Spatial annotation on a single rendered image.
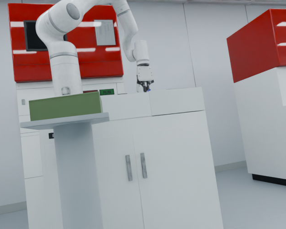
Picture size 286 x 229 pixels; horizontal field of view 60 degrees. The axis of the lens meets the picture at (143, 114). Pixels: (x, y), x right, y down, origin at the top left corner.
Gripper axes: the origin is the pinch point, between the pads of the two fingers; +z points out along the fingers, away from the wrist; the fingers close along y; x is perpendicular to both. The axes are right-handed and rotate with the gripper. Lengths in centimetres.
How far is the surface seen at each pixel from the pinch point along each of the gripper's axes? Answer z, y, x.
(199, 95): 8.6, -29.5, 14.0
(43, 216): 77, 73, -49
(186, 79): -50, -131, -197
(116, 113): 15.4, 23.3, 13.9
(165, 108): 15.1, -6.0, 13.9
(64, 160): 35, 52, 45
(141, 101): 9.4, 8.1, 13.9
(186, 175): 55, -13, 14
